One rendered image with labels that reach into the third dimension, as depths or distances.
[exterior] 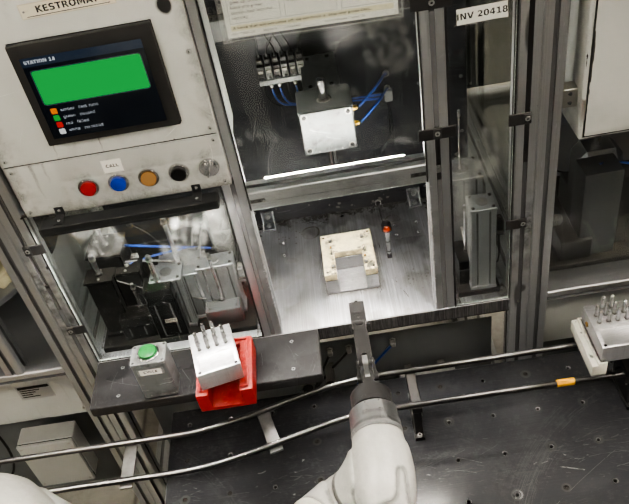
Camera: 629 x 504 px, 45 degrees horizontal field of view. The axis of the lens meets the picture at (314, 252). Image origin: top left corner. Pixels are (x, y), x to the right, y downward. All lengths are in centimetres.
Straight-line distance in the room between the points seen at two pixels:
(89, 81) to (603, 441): 135
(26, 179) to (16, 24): 32
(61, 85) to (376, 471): 84
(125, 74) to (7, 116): 24
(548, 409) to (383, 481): 77
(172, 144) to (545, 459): 108
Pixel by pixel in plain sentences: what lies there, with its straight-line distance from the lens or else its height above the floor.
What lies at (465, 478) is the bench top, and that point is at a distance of 182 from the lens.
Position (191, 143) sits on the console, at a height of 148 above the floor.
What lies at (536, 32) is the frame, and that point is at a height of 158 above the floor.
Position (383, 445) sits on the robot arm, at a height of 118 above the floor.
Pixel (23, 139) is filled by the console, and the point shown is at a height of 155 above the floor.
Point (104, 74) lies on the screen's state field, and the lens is 138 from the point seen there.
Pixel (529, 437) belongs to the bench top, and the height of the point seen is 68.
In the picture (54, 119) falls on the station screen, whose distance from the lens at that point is 144.
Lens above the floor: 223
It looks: 41 degrees down
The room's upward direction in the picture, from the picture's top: 11 degrees counter-clockwise
